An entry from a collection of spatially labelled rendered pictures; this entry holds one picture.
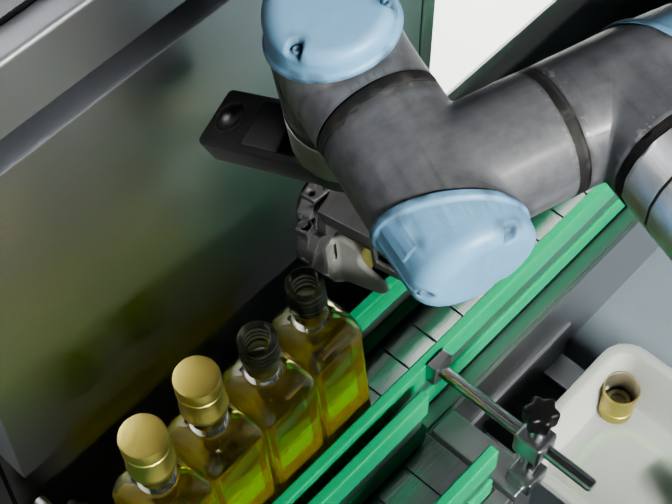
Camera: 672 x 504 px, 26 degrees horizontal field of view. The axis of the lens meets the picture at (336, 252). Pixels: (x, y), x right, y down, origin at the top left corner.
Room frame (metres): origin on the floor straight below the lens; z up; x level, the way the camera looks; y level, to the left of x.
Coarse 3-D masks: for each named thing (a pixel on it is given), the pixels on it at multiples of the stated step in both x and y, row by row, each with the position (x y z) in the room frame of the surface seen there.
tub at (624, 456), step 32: (608, 352) 0.69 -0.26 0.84; (640, 352) 0.69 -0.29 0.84; (576, 384) 0.66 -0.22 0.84; (640, 384) 0.68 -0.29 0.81; (576, 416) 0.64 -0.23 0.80; (640, 416) 0.66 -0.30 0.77; (576, 448) 0.63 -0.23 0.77; (608, 448) 0.63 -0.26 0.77; (640, 448) 0.63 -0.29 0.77; (544, 480) 0.56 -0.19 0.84; (608, 480) 0.59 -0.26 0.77; (640, 480) 0.59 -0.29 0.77
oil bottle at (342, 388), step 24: (288, 312) 0.58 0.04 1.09; (336, 312) 0.58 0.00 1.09; (288, 336) 0.56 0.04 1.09; (312, 336) 0.56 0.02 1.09; (336, 336) 0.56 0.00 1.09; (360, 336) 0.57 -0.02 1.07; (312, 360) 0.54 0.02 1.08; (336, 360) 0.55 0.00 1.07; (360, 360) 0.57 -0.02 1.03; (336, 384) 0.55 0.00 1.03; (360, 384) 0.57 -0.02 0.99; (336, 408) 0.55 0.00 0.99; (360, 408) 0.57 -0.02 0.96; (336, 432) 0.55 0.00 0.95
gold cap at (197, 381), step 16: (176, 368) 0.49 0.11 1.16; (192, 368) 0.49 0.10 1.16; (208, 368) 0.49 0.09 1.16; (176, 384) 0.48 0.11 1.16; (192, 384) 0.48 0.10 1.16; (208, 384) 0.48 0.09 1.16; (192, 400) 0.47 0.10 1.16; (208, 400) 0.47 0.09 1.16; (224, 400) 0.48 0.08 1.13; (192, 416) 0.47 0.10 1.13; (208, 416) 0.47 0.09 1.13
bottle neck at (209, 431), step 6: (228, 414) 0.49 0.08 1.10; (222, 420) 0.48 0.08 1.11; (228, 420) 0.49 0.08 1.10; (192, 426) 0.48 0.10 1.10; (198, 426) 0.47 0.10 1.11; (210, 426) 0.47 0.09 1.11; (216, 426) 0.48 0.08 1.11; (222, 426) 0.48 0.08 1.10; (198, 432) 0.48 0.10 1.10; (204, 432) 0.47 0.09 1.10; (210, 432) 0.47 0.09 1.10; (216, 432) 0.48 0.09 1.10
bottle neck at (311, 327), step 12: (288, 276) 0.58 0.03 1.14; (300, 276) 0.58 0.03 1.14; (312, 276) 0.58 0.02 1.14; (288, 288) 0.57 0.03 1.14; (300, 288) 0.58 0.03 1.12; (312, 288) 0.58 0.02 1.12; (324, 288) 0.57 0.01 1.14; (288, 300) 0.57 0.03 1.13; (300, 300) 0.56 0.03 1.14; (312, 300) 0.56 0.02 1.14; (324, 300) 0.57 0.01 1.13; (300, 312) 0.56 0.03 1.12; (312, 312) 0.56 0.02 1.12; (324, 312) 0.57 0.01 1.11; (300, 324) 0.56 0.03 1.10; (312, 324) 0.56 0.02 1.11; (324, 324) 0.57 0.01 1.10
